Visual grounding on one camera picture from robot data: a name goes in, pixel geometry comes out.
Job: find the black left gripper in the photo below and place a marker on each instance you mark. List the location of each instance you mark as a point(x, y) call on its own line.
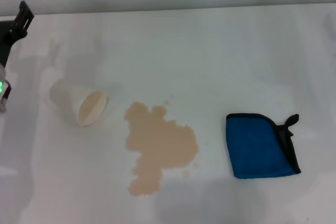
point(4, 41)

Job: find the white paper cup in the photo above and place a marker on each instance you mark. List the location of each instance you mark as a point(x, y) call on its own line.
point(67, 102)

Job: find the blue rag with black edging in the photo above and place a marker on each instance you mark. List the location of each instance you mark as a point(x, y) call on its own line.
point(254, 145)

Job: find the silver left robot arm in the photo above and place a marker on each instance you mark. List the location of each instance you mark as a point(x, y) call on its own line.
point(1, 77)

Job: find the brown liquid stain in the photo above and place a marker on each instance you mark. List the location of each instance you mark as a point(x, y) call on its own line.
point(160, 140)

